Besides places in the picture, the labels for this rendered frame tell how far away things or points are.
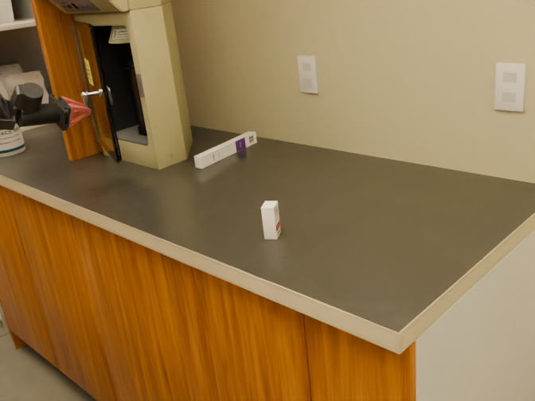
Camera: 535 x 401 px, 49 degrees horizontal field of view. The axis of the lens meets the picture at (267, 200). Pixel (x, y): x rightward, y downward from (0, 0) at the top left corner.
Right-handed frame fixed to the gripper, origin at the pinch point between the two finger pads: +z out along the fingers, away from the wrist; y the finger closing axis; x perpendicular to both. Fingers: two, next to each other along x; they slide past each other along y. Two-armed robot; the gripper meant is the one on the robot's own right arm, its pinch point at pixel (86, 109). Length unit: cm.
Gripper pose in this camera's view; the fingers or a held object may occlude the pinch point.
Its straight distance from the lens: 181.3
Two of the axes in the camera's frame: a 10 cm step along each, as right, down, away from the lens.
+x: -2.4, 8.1, 5.4
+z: 7.5, -2.0, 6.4
